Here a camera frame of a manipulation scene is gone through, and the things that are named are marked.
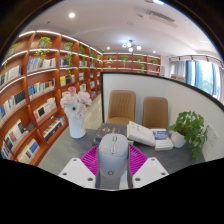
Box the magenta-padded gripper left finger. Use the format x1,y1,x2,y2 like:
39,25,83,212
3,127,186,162
58,144,101,190

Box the recessed ceiling lights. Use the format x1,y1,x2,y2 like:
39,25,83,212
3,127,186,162
68,12,113,52

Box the multi-bulb ceiling lamp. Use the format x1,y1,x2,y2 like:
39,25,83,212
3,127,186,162
121,39,143,53

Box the short orange wooden shelf unit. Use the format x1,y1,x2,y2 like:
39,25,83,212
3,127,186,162
101,52,162,75

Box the white vase with pink flowers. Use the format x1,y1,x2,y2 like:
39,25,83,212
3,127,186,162
59,85,93,140

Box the blue-covered white book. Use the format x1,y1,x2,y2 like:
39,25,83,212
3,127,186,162
150,128,175,152

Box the dark hardcover book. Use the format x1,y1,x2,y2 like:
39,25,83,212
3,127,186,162
92,123,128,146

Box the large window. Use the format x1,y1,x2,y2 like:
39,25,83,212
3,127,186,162
169,59,224,101

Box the tan upholstered chair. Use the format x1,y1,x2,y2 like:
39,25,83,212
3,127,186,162
142,96,169,130
105,89,137,126

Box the thick white book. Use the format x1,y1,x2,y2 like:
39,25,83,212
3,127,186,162
126,120,157,148

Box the ceiling air vent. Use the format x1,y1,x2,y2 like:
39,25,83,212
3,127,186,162
146,9,176,24

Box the green plant in white pot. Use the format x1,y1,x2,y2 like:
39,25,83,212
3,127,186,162
167,110,209,160

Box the white computer mouse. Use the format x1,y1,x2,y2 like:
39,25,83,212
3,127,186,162
96,132,130,179

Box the white wall socket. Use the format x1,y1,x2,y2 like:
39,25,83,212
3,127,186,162
206,123,220,147

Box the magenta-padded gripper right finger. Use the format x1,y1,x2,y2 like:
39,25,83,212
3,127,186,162
127,143,170,189

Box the long orange wooden bookshelf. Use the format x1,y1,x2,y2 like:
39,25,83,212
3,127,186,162
0,29,104,166

